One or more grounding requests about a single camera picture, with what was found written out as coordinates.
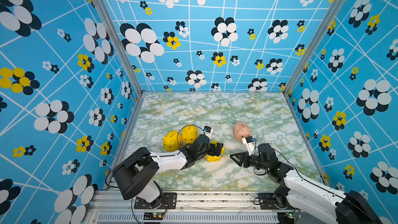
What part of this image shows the yellow piggy bank front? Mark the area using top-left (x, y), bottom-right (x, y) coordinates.
top-left (163, 131), bottom-right (181, 152)

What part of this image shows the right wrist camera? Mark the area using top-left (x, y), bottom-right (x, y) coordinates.
top-left (242, 136), bottom-right (257, 156)

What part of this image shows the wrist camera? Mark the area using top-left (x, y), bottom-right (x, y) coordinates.
top-left (203, 125), bottom-right (213, 140)
top-left (242, 136), bottom-right (257, 156)

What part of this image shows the yellow piggy bank back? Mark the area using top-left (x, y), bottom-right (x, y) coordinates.
top-left (205, 141), bottom-right (225, 162)

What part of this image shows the aluminium front rail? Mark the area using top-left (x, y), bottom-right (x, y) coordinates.
top-left (82, 190), bottom-right (355, 224)

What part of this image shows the pink piggy bank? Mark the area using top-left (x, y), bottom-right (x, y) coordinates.
top-left (233, 121), bottom-right (251, 141)

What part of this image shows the yellow piggy bank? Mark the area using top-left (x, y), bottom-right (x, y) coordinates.
top-left (180, 125), bottom-right (198, 144)
top-left (163, 131), bottom-right (181, 152)
top-left (205, 141), bottom-right (225, 162)

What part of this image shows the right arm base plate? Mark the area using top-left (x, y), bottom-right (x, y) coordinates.
top-left (255, 192), bottom-right (295, 211)

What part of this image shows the aluminium corner post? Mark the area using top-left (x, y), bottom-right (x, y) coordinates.
top-left (284, 0), bottom-right (346, 98)
top-left (94, 0), bottom-right (143, 98)

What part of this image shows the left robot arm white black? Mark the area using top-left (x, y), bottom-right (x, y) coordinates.
top-left (113, 134), bottom-right (225, 208)

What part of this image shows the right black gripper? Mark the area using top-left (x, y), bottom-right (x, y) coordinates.
top-left (229, 150), bottom-right (269, 172)

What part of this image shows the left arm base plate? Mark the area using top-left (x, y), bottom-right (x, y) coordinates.
top-left (134, 192), bottom-right (177, 209)

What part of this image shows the left aluminium corner post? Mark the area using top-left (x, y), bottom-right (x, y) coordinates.
top-left (94, 0), bottom-right (143, 98)

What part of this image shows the right aluminium corner post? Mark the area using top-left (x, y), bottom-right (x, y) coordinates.
top-left (284, 0), bottom-right (346, 98)

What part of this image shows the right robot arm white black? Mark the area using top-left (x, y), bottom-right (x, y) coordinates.
top-left (230, 143), bottom-right (381, 224)

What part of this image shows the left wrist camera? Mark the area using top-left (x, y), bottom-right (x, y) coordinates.
top-left (203, 125), bottom-right (213, 140)

